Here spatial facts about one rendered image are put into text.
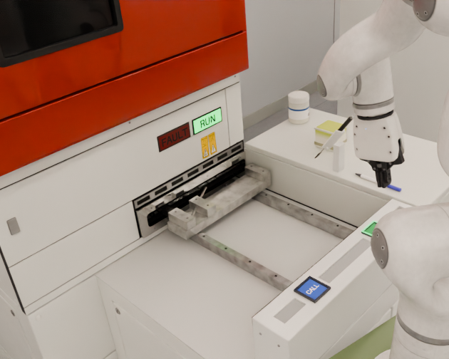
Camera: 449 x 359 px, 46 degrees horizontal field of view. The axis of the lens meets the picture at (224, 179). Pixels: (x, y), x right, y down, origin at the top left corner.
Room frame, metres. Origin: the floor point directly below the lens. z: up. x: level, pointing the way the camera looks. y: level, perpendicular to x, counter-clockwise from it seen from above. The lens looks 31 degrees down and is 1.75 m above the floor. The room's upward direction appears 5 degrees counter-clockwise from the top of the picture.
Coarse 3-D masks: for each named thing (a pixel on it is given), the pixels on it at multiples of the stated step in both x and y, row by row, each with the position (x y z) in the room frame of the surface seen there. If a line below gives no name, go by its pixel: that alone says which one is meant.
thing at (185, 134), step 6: (186, 126) 1.38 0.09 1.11; (174, 132) 1.34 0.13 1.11; (180, 132) 1.36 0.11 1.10; (186, 132) 1.37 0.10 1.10; (162, 138) 1.32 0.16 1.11; (168, 138) 1.33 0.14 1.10; (174, 138) 1.34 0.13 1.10; (180, 138) 1.36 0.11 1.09; (162, 144) 1.31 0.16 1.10; (168, 144) 1.33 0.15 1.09
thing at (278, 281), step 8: (200, 232) 1.22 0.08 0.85; (192, 240) 1.23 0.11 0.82; (200, 240) 1.20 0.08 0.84; (208, 240) 1.18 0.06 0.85; (216, 240) 1.18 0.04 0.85; (208, 248) 1.18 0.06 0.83; (216, 248) 1.15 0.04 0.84; (224, 248) 1.14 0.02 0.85; (224, 256) 1.13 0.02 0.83; (232, 256) 1.11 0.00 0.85; (240, 256) 1.10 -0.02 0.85; (240, 264) 1.09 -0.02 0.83; (248, 264) 1.06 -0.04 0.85; (256, 264) 1.06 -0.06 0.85; (256, 272) 1.04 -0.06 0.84; (264, 272) 1.03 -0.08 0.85; (272, 272) 1.02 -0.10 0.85; (264, 280) 1.02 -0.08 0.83; (272, 280) 1.00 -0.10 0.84; (280, 280) 0.99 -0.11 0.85; (288, 280) 0.99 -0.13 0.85; (280, 288) 0.99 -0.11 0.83
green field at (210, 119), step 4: (212, 112) 1.45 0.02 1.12; (216, 112) 1.46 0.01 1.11; (220, 112) 1.47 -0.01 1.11; (204, 116) 1.42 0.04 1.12; (208, 116) 1.43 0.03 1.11; (212, 116) 1.45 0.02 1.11; (216, 116) 1.46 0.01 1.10; (220, 116) 1.47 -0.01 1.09; (196, 120) 1.40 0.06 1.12; (200, 120) 1.41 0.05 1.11; (204, 120) 1.42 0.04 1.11; (208, 120) 1.43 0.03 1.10; (212, 120) 1.44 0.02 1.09; (216, 120) 1.45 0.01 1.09; (220, 120) 1.47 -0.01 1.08; (196, 124) 1.40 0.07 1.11; (200, 124) 1.41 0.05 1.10; (204, 124) 1.42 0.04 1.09; (208, 124) 1.43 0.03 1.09; (212, 124) 1.44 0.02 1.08; (196, 128) 1.40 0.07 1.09; (200, 128) 1.41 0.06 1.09; (204, 128) 1.42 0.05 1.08; (196, 132) 1.40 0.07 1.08
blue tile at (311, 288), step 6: (306, 282) 0.85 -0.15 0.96; (312, 282) 0.85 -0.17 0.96; (300, 288) 0.83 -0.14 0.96; (306, 288) 0.83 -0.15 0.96; (312, 288) 0.83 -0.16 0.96; (318, 288) 0.83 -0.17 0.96; (324, 288) 0.83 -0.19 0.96; (306, 294) 0.81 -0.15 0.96; (312, 294) 0.81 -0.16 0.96; (318, 294) 0.81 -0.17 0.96
